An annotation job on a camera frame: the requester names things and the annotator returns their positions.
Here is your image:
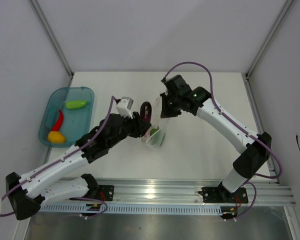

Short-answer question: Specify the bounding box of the light green pepper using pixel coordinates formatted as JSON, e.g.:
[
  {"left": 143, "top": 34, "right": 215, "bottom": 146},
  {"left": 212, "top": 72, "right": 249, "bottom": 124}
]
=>
[{"left": 65, "top": 100, "right": 88, "bottom": 110}]

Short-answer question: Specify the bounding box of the purple eggplant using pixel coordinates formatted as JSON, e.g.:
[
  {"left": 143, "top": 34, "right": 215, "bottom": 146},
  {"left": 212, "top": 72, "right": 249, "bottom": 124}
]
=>
[{"left": 140, "top": 101, "right": 152, "bottom": 123}]

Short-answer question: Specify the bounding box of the white slotted cable duct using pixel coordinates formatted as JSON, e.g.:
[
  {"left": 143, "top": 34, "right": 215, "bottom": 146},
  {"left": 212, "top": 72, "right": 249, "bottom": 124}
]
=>
[{"left": 40, "top": 202, "right": 222, "bottom": 216}]

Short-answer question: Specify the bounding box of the yellow lemon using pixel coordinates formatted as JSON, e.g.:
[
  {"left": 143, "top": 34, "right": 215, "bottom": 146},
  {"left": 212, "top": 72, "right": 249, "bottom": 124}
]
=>
[{"left": 47, "top": 131, "right": 66, "bottom": 144}]

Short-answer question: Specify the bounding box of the right aluminium corner post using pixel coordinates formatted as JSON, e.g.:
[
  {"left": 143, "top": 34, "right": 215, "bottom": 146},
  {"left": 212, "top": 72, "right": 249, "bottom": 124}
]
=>
[{"left": 245, "top": 0, "right": 296, "bottom": 80}]

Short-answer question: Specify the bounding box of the clear dotted zip top bag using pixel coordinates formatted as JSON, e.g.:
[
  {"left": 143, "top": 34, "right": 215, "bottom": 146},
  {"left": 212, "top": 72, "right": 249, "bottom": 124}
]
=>
[{"left": 141, "top": 96, "right": 170, "bottom": 148}]

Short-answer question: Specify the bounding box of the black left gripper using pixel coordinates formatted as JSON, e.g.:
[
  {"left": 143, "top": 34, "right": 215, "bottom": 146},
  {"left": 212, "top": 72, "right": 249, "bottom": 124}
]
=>
[{"left": 107, "top": 110, "right": 151, "bottom": 149}]

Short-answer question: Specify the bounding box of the teal plastic bin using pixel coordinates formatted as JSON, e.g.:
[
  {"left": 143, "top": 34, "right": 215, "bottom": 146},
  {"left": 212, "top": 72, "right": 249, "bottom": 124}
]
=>
[{"left": 38, "top": 86, "right": 95, "bottom": 148}]

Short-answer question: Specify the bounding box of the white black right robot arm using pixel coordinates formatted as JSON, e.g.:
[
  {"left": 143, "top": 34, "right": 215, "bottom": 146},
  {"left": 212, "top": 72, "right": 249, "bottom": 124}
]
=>
[{"left": 160, "top": 74, "right": 272, "bottom": 202}]

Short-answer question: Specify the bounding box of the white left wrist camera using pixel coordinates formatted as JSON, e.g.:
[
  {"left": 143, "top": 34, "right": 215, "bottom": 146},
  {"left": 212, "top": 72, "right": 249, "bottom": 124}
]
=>
[{"left": 115, "top": 97, "right": 134, "bottom": 119}]

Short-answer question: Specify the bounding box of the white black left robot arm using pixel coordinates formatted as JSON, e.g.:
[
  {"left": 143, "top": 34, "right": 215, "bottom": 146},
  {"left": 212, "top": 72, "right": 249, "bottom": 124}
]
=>
[{"left": 4, "top": 112, "right": 152, "bottom": 221}]

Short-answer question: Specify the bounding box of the left aluminium corner post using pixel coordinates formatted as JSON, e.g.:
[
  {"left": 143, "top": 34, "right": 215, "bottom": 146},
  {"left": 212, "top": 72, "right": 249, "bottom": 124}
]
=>
[{"left": 27, "top": 0, "right": 74, "bottom": 78}]

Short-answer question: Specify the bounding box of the green bell pepper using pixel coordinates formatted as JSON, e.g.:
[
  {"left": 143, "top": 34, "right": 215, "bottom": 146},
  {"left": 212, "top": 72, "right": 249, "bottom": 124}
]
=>
[{"left": 149, "top": 128, "right": 166, "bottom": 147}]

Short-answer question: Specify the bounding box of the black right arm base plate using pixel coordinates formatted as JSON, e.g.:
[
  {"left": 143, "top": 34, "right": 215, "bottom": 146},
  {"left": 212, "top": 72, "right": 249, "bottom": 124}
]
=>
[{"left": 197, "top": 186, "right": 249, "bottom": 204}]

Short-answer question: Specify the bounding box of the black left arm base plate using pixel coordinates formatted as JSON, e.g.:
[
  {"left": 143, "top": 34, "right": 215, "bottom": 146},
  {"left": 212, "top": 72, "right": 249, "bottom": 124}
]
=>
[{"left": 69, "top": 183, "right": 114, "bottom": 202}]

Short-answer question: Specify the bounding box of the aluminium corner post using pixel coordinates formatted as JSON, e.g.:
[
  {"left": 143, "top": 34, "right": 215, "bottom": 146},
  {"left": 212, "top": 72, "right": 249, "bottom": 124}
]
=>
[
  {"left": 245, "top": 0, "right": 296, "bottom": 80},
  {"left": 27, "top": 0, "right": 74, "bottom": 78}
]

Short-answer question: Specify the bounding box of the aluminium front rail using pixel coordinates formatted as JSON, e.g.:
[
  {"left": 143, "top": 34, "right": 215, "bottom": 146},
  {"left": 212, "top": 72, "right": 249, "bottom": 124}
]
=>
[{"left": 96, "top": 178, "right": 296, "bottom": 207}]

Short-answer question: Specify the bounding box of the red chili pepper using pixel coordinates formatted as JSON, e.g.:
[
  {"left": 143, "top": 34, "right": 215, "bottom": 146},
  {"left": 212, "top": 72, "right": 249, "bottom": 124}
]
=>
[{"left": 51, "top": 109, "right": 64, "bottom": 132}]

